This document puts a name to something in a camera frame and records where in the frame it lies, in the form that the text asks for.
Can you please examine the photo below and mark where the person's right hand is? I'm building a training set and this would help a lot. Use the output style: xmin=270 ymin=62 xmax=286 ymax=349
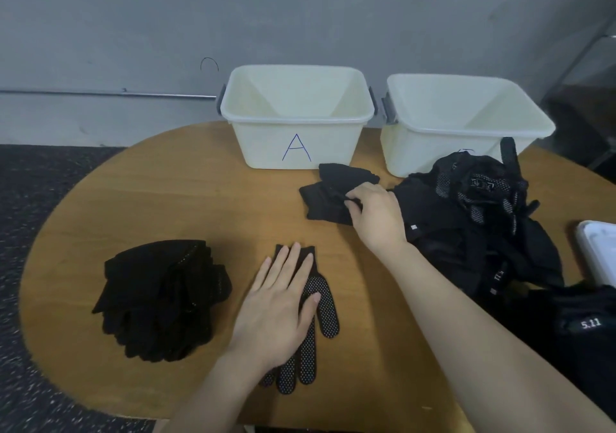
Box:
xmin=343 ymin=182 xmax=409 ymax=258

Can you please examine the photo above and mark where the person's left hand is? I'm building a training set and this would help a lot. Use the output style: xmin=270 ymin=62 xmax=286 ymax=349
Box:
xmin=225 ymin=241 xmax=323 ymax=378

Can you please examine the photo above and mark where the white plastic bin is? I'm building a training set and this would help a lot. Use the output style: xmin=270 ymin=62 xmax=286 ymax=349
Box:
xmin=379 ymin=72 xmax=558 ymax=179
xmin=219 ymin=64 xmax=377 ymax=171

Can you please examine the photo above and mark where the pile of black gloves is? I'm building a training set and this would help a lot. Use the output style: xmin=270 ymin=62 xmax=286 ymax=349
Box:
xmin=91 ymin=239 xmax=233 ymax=362
xmin=298 ymin=137 xmax=565 ymax=296

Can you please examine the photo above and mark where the stack of black gloves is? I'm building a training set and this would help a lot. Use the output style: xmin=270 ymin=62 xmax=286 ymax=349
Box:
xmin=91 ymin=239 xmax=233 ymax=362

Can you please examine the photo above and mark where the person's right forearm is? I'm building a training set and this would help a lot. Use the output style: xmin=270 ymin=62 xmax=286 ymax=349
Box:
xmin=383 ymin=242 xmax=616 ymax=433

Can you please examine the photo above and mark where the white flat tray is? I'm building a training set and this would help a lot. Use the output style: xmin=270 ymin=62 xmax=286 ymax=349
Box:
xmin=576 ymin=219 xmax=616 ymax=287

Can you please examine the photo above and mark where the metal rack frame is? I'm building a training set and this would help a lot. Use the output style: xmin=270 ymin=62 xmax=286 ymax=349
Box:
xmin=543 ymin=24 xmax=616 ymax=174

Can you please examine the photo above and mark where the grey wall pipe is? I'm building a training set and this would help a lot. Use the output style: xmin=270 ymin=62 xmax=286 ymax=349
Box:
xmin=0 ymin=87 xmax=225 ymax=100

